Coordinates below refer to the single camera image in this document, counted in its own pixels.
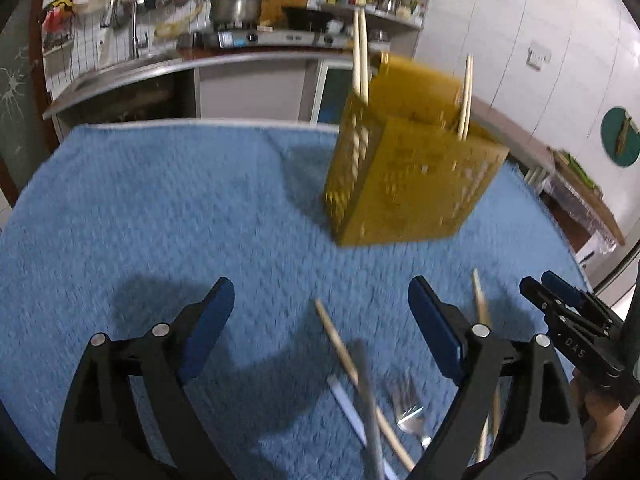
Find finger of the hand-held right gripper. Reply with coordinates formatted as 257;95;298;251
541;270;589;309
518;276;572;327

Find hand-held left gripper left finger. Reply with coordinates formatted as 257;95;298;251
55;276;237;480

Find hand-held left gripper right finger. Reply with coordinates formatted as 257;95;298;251
407;275;587;480

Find green handled metal fork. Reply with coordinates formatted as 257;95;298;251
387;377;433;451

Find metal spoon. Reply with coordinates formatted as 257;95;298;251
350;342;386;480

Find white handled utensil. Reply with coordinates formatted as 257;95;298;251
326;374;398;480

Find yellow perforated utensil holder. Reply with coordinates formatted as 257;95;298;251
322;52;511;247

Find person's right hand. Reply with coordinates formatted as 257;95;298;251
570;370;628;458

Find wooden side table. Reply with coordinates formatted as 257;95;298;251
542;147;627;256

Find blue knitted blanket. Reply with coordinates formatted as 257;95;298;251
0;119;596;480

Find green vegetables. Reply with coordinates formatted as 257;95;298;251
552;149;603;191

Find green round board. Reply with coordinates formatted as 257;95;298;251
600;106;640;168

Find kitchen counter with stove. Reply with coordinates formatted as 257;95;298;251
42;47;361;126

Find steel sink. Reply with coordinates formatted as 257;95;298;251
75;52;186;86

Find wooden framed glass door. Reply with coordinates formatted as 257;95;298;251
0;0;56;196

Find steel gas stove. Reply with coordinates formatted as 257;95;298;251
192;25;351;52

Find steel faucet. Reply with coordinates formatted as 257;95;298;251
102;0;148;61

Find steel cooking pot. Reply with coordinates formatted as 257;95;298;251
207;0;264;26

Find black wok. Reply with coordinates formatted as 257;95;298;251
281;5;351;33

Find red yellow cloth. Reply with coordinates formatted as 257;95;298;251
40;0;76;31

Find long wall counter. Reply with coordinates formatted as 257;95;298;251
470;95;556;181

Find yellow hose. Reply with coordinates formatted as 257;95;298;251
154;0;208;38

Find wire wall basket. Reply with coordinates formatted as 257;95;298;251
41;30;76;56

